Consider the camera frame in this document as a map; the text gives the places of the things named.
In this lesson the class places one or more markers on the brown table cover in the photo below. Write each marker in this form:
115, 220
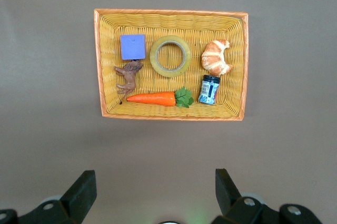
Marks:
52, 142

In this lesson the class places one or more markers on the orange flat wicker tray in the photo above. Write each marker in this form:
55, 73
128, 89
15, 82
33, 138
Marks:
147, 82

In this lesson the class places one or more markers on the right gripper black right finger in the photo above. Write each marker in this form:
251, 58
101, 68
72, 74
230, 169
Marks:
229, 197

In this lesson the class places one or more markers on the purple foam cube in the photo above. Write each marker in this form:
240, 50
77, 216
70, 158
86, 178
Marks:
133, 46

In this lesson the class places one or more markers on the brown toy lion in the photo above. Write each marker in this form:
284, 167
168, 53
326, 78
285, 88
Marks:
130, 76

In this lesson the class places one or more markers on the toy croissant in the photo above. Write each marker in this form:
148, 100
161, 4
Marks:
214, 58

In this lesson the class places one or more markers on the small blue can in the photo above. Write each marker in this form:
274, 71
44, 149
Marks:
209, 90

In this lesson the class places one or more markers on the yellow clear tape roll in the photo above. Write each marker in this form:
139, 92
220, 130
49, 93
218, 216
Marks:
170, 73

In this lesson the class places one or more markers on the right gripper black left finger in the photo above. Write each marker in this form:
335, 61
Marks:
79, 195

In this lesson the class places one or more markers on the orange toy carrot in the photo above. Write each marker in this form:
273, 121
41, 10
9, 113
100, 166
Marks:
155, 98

